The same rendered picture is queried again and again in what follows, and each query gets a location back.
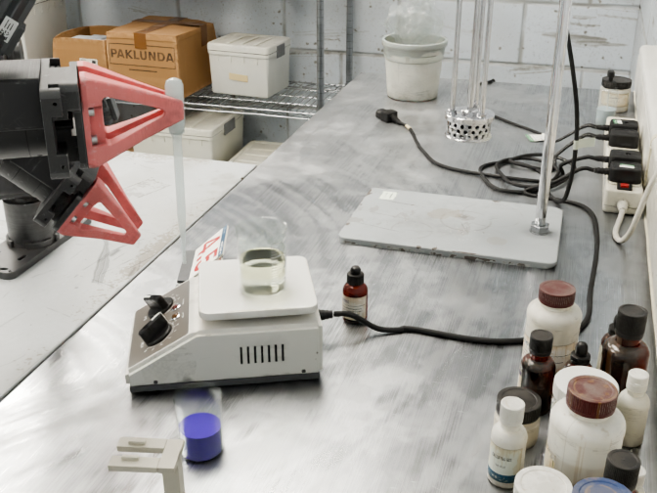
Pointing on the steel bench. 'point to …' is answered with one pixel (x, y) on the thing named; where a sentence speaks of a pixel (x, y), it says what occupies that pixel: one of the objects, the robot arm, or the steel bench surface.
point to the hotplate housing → (234, 351)
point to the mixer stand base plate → (454, 228)
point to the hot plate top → (299, 289)
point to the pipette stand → (167, 466)
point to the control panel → (167, 321)
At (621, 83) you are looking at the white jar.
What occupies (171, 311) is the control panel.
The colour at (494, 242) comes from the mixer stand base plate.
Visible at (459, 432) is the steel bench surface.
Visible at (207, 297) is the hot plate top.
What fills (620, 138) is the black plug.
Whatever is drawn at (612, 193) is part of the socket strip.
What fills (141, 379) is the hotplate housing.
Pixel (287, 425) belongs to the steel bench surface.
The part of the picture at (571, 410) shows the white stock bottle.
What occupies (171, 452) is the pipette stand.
